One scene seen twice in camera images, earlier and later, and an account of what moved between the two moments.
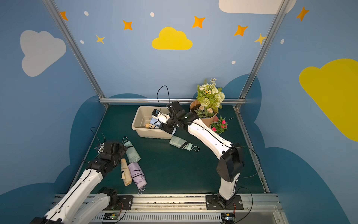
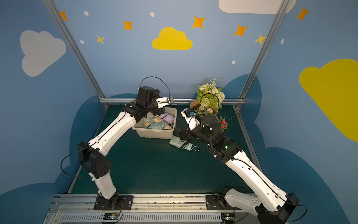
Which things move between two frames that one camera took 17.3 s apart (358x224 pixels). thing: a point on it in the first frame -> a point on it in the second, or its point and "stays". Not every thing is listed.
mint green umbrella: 179,143 stays
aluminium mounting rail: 258,208 stays
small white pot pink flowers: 218,127 stays
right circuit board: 228,217 stays
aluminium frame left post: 66,32 stays
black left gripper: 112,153 -> 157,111
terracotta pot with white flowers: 209,99 stays
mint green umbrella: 132,155 -> 157,125
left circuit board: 111,216 stays
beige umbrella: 125,172 -> 157,119
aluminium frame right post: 281,6 stays
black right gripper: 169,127 -> 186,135
